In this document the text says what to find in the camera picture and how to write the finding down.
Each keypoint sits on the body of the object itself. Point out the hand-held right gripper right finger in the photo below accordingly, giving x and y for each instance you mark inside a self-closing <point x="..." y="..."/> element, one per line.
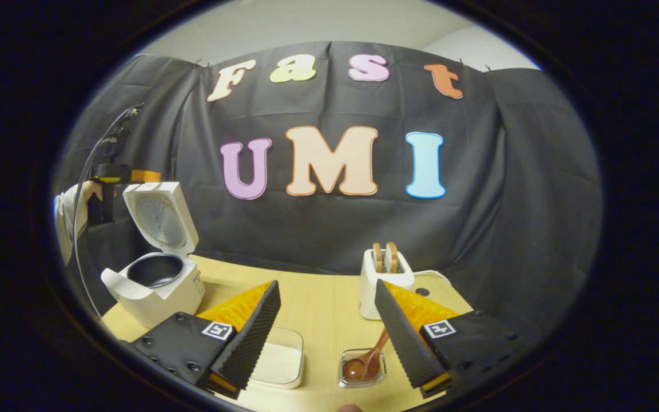
<point x="404" y="343"/>

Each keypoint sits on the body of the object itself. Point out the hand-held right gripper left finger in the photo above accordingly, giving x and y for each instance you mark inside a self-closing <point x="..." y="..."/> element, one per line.
<point x="249" y="346"/>

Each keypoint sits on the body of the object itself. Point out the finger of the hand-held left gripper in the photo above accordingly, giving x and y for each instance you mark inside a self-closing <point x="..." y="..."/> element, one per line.
<point x="146" y="175"/>

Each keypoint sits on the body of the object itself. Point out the clear container of rice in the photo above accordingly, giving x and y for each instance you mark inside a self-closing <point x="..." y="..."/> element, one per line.
<point x="284" y="360"/>

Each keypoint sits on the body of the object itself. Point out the brown wooden spoon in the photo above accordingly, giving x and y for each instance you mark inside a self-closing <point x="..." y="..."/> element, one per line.
<point x="364" y="360"/>

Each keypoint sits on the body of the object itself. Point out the clear chopstick holder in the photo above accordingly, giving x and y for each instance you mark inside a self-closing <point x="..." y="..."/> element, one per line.
<point x="349" y="382"/>

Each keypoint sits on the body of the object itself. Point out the white rice cooker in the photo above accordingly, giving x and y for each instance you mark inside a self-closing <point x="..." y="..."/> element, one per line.
<point x="152" y="297"/>

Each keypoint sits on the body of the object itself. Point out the white toaster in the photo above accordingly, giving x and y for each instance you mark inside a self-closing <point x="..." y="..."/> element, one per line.
<point x="370" y="292"/>

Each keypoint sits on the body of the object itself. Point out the brown bread slice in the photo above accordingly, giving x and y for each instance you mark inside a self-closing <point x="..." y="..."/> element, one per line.
<point x="391" y="257"/>
<point x="377" y="257"/>

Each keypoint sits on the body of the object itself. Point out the small metal clip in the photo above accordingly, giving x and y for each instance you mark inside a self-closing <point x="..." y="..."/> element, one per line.
<point x="199" y="62"/>

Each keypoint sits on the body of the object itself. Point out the black backdrop cloth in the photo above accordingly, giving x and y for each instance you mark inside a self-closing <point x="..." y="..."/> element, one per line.
<point x="478" y="229"/>

